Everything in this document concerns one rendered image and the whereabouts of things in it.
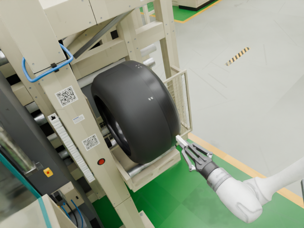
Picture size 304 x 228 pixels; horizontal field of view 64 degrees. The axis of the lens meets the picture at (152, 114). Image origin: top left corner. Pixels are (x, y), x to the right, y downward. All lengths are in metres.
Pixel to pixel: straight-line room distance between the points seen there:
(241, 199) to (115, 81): 0.73
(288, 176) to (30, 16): 1.05
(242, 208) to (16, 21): 0.98
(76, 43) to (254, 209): 1.15
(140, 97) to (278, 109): 2.24
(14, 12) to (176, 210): 1.90
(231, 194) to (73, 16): 1.01
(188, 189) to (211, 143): 0.59
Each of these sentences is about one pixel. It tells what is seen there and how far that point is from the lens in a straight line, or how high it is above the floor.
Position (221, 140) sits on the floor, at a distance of 2.72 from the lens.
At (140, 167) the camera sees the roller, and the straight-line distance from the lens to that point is 1.44.
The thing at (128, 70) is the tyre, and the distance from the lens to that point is 1.21.
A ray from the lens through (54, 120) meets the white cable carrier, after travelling 1.12.
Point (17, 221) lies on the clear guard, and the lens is 0.75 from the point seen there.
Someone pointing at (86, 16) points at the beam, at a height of 1.69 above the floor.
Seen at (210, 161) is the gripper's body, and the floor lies 1.21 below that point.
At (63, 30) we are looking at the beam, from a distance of 1.25.
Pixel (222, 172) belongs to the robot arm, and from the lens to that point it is 1.00.
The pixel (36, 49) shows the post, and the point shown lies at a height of 1.73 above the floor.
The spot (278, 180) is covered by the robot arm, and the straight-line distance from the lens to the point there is 1.08.
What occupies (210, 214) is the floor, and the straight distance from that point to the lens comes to 2.27.
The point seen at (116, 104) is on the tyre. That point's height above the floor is 1.39.
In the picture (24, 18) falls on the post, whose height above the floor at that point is 1.84.
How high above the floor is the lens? 2.06
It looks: 41 degrees down
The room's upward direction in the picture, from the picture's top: 14 degrees counter-clockwise
